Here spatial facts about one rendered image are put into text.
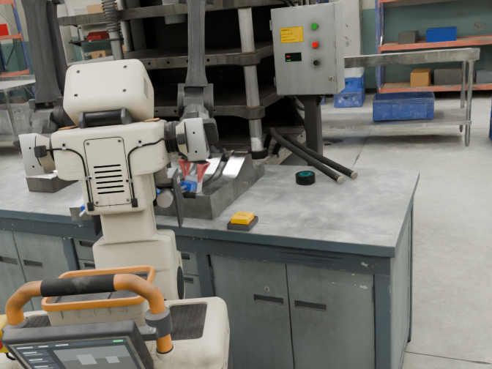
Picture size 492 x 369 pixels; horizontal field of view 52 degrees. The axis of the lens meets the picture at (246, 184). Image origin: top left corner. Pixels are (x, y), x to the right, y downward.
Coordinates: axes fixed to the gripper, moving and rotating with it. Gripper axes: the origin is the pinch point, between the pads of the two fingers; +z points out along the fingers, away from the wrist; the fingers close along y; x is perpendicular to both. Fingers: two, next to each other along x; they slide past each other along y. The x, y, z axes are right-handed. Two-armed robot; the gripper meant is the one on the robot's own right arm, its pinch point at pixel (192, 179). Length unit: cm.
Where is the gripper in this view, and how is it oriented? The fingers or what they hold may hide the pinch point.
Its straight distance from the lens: 176.5
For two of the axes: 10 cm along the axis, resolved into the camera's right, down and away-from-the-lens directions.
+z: -1.2, 9.6, 2.6
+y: -9.2, -2.0, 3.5
